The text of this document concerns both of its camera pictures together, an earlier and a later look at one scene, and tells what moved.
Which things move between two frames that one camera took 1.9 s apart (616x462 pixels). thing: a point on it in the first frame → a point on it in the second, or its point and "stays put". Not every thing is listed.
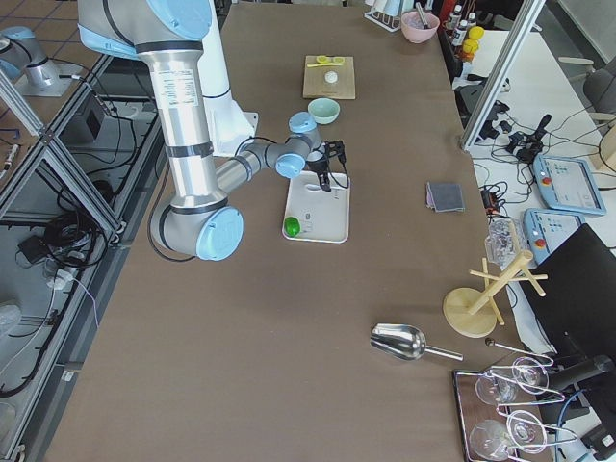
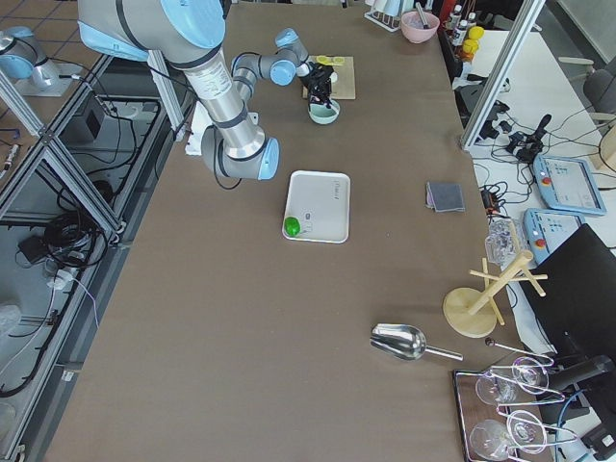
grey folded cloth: x=443 y=197 stays put
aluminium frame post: x=530 y=13 stays put
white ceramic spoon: x=318 y=187 → x=332 y=108
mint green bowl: x=324 y=111 stays put
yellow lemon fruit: x=472 y=43 stays put
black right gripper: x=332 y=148 → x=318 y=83
